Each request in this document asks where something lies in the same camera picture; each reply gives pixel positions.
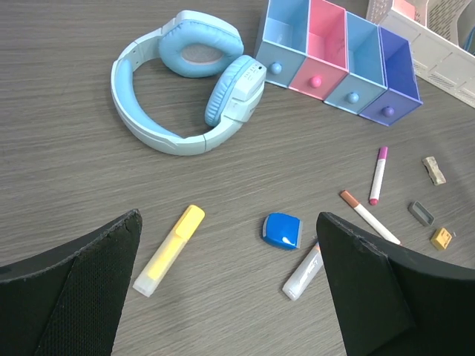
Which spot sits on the blue pencil sharpener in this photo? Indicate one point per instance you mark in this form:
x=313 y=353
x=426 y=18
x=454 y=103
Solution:
x=282 y=231

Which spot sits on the white file organizer rack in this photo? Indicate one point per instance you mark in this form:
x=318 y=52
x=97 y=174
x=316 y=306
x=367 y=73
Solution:
x=436 y=31

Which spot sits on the purple drawer box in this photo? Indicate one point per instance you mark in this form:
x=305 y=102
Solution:
x=401 y=95

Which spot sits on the pink drawer box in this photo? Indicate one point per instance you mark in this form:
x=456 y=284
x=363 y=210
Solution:
x=326 y=62

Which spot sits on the blue capped white marker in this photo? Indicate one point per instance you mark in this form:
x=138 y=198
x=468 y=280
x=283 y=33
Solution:
x=302 y=276

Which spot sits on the teal blue drawer box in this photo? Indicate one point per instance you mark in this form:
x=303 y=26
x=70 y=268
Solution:
x=365 y=81

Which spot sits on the light blue headphones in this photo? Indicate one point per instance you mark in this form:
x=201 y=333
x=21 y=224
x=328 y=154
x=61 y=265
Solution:
x=192 y=45

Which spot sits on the grey eraser sleeve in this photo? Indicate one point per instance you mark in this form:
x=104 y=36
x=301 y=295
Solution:
x=421 y=214

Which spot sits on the small yellow eraser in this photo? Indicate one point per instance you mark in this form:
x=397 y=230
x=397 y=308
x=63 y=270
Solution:
x=441 y=239

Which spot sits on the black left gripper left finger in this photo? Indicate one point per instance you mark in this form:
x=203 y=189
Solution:
x=68 y=300

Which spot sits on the light blue drawer box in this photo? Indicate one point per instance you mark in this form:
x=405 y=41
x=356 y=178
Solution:
x=281 y=43

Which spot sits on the brown capped white pen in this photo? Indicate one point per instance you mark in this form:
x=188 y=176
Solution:
x=368 y=217

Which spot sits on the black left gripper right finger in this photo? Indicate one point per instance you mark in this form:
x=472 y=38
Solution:
x=391 y=300

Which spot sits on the magenta capped white pen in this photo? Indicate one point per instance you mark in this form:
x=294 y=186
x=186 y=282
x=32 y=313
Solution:
x=378 y=176

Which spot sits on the beige worn eraser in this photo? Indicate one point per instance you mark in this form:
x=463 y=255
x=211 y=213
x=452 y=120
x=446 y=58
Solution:
x=433 y=170

